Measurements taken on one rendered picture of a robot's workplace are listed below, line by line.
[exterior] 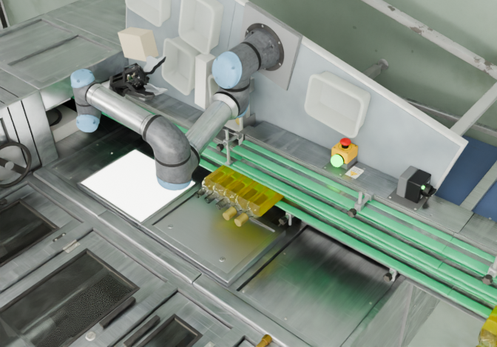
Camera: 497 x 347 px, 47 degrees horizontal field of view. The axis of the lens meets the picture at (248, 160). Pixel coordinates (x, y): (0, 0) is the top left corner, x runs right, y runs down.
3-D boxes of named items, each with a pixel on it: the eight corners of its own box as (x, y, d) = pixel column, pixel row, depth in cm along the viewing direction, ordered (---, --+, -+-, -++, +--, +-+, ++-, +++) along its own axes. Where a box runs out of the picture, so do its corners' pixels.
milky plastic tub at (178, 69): (174, 69, 264) (160, 77, 258) (178, 29, 247) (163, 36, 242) (202, 89, 257) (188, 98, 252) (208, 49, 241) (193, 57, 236)
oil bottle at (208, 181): (236, 165, 243) (200, 191, 231) (235, 155, 240) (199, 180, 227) (245, 170, 240) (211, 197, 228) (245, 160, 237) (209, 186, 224)
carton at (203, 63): (204, 97, 257) (194, 103, 253) (205, 51, 241) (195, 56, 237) (214, 103, 254) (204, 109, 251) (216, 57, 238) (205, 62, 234)
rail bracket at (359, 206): (366, 194, 201) (345, 214, 193) (367, 177, 196) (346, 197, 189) (376, 198, 199) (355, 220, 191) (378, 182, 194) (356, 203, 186)
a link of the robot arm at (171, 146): (172, 144, 169) (59, 77, 188) (174, 169, 177) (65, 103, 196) (197, 123, 176) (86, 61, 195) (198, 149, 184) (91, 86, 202)
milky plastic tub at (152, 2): (140, -37, 243) (123, -31, 238) (177, -15, 234) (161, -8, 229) (140, 0, 255) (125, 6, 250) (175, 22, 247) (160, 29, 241)
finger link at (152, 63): (159, 49, 203) (141, 67, 202) (168, 58, 208) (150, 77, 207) (154, 45, 204) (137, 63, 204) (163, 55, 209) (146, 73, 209)
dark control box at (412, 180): (407, 182, 202) (396, 194, 197) (410, 164, 198) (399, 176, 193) (429, 191, 198) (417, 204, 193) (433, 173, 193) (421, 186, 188)
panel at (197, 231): (136, 151, 275) (77, 187, 255) (134, 146, 273) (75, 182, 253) (285, 235, 227) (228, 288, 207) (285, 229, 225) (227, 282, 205)
